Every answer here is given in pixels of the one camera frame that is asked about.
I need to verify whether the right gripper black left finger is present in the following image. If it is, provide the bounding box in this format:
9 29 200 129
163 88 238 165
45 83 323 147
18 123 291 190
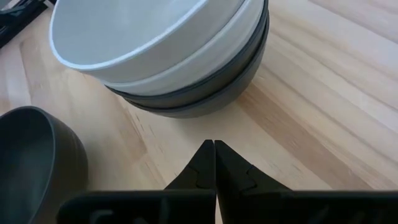
57 139 217 224

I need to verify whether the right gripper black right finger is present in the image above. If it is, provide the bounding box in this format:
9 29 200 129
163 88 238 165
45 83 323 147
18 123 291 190
214 139 398 224

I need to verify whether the dark grey bowl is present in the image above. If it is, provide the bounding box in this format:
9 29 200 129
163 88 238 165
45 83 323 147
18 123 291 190
0 105 90 224
105 0 270 110
124 18 271 119

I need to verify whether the white bowl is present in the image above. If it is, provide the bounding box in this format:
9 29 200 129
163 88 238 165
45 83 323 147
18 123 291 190
49 0 246 84
102 0 265 97

